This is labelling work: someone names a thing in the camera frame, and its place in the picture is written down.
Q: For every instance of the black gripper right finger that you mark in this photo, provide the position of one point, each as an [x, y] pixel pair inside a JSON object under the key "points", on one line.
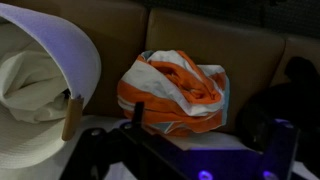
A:
{"points": [[281, 150]]}

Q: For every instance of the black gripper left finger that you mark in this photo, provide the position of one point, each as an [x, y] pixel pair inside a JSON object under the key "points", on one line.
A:
{"points": [[90, 148]]}

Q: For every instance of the orange white striped towel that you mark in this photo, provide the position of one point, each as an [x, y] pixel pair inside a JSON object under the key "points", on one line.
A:
{"points": [[173, 90]]}

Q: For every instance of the white cloth in bag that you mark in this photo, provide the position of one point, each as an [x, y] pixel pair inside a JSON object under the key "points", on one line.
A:
{"points": [[30, 86]]}

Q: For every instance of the white round fabric bag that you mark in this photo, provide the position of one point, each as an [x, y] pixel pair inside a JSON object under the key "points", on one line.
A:
{"points": [[66, 43]]}

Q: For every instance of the black cloth bundle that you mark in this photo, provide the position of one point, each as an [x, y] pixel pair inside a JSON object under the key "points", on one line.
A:
{"points": [[283, 100]]}

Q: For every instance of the brown leather couch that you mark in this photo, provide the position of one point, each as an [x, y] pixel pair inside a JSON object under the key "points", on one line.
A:
{"points": [[213, 43]]}

